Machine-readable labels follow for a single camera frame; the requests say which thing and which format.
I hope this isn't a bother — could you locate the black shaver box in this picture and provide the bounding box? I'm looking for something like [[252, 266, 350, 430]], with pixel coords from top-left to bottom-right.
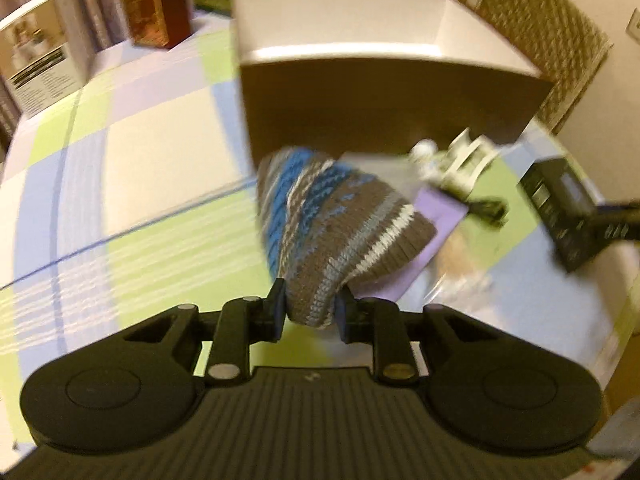
[[520, 157, 604, 272]]

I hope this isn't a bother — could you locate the bag of cotton swabs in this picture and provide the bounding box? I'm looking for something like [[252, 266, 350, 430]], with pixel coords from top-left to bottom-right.
[[425, 229, 494, 312]]

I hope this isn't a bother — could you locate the striped knitted pouch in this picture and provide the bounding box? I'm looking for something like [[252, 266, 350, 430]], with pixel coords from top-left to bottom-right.
[[256, 148, 433, 328]]

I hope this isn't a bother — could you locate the black cable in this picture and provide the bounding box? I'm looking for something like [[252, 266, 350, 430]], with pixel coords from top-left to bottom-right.
[[462, 196, 509, 226]]

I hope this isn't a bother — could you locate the purple cosmetic tube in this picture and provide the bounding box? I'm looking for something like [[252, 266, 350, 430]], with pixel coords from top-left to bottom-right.
[[349, 188, 469, 301]]

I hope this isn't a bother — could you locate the white hair claw clip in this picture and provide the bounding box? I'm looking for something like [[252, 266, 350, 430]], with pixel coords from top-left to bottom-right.
[[437, 128, 498, 198]]

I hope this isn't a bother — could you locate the small white pill bottle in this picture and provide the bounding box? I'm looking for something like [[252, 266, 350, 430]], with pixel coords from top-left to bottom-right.
[[409, 139, 439, 179]]

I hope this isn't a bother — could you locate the checked tablecloth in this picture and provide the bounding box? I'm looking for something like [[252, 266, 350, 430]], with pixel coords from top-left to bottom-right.
[[1, 18, 639, 452]]

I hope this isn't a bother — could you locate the quilted olive chair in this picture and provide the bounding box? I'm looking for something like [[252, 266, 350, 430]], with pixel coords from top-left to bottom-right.
[[476, 0, 612, 133]]

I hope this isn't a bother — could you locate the large brown cardboard box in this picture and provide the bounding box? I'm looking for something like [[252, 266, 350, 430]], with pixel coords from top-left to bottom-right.
[[231, 0, 552, 162]]

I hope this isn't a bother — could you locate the white product box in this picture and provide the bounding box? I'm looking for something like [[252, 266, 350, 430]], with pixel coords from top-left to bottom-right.
[[1, 0, 96, 117]]

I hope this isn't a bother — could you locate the single wall socket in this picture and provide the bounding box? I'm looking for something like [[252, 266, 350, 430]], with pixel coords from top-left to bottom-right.
[[626, 9, 640, 44]]

